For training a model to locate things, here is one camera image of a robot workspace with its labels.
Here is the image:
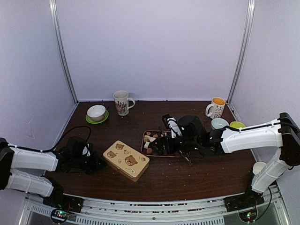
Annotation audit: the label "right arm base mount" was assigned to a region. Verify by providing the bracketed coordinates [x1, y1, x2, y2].
[224, 195, 265, 212]

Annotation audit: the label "floral mug beige inside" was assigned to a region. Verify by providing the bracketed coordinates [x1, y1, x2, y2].
[113, 90, 135, 116]

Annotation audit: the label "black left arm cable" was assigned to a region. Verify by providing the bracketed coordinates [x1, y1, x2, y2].
[42, 126, 92, 153]

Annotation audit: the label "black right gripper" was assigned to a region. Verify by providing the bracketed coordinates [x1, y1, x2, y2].
[150, 135, 200, 157]

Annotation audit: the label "metal tongs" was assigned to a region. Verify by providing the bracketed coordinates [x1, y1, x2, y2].
[156, 126, 193, 166]

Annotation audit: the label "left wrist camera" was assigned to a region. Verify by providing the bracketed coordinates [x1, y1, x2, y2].
[82, 143, 93, 157]

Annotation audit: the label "yellow-green bowl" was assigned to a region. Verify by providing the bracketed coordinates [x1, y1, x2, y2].
[230, 121, 246, 128]

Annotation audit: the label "right aluminium frame post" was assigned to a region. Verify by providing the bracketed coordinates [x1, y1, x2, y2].
[227, 0, 256, 105]

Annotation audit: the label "white mug yellow inside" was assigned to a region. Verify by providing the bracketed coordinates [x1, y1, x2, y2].
[205, 97, 226, 119]

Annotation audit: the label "metal front rail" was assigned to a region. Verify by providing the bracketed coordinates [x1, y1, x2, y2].
[18, 182, 291, 225]

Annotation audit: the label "white cup near arm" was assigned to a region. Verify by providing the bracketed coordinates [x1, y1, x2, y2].
[252, 161, 267, 175]

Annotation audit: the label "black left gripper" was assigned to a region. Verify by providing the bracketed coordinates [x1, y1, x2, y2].
[72, 150, 107, 174]

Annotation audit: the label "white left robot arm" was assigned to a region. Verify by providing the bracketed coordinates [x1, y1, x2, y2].
[0, 136, 106, 208]

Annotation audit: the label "white bowl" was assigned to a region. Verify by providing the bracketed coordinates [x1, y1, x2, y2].
[87, 105, 106, 121]

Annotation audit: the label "red lacquer tray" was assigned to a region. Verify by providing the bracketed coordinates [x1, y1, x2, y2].
[141, 130, 180, 158]

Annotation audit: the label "pale blue bowl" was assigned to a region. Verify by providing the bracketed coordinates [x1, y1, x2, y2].
[211, 118, 229, 130]

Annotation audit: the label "green saucer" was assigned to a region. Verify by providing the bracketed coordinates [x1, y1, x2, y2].
[85, 110, 109, 124]

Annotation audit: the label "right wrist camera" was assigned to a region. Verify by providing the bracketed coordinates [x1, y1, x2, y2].
[162, 114, 182, 138]

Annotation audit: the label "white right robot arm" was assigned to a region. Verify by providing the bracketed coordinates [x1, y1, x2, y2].
[150, 112, 300, 207]

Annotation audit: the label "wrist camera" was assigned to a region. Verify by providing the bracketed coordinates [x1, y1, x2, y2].
[162, 114, 182, 138]
[82, 143, 93, 157]

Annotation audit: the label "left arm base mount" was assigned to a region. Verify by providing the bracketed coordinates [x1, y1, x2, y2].
[42, 195, 84, 213]

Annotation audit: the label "bear print tin lid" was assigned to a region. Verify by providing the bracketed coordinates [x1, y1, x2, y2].
[103, 140, 150, 182]

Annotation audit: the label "aluminium frame post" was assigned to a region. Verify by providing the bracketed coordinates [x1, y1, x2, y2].
[227, 0, 256, 105]
[49, 0, 78, 105]

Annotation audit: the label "left aluminium frame post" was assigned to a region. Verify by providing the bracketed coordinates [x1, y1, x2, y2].
[49, 0, 78, 105]

